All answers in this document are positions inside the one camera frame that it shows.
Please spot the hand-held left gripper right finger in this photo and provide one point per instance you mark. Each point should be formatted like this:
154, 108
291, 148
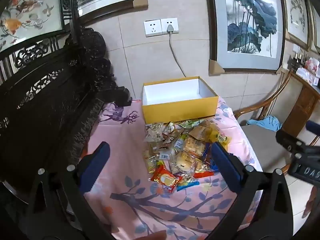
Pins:
225, 165

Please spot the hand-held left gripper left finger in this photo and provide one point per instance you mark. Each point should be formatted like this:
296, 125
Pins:
97, 165

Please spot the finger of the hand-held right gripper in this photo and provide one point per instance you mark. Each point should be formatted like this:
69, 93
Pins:
287, 138
313, 127

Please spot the clear yellow-label bread packet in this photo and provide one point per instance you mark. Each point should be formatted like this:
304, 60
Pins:
185, 161

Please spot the pile of snack packets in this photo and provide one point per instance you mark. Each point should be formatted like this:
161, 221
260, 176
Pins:
175, 145

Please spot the yellow cardboard box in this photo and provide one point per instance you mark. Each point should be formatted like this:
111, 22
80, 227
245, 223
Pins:
178, 110

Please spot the person's right hand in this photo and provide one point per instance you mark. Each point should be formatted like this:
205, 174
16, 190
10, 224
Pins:
310, 202

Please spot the wooden armchair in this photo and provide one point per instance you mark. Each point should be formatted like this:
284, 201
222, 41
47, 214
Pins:
265, 145

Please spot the blue cloth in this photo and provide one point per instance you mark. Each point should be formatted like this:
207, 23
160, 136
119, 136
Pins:
266, 123

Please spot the wooden side table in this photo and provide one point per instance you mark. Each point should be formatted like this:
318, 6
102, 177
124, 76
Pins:
300, 105

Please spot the white box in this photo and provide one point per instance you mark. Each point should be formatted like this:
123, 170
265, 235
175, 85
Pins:
305, 74

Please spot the pink floral tablecloth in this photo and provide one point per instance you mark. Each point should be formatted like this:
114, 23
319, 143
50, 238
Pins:
140, 205

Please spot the floral tissue box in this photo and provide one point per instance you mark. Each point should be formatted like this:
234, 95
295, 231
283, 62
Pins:
312, 66

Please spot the gold-framed plant painting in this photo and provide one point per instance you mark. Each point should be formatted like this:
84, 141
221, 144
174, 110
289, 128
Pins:
296, 7

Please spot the framed lotus painting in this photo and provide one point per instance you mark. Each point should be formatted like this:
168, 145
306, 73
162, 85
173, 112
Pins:
247, 22

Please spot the grey power plug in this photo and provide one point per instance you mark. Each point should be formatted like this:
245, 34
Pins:
170, 28

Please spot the flower and fish panel painting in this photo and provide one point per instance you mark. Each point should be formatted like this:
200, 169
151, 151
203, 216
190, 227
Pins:
27, 12

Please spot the gold picture frame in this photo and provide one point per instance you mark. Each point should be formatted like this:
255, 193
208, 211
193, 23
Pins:
315, 30

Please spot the white wall socket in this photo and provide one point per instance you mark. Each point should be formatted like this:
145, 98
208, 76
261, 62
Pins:
163, 26
152, 28

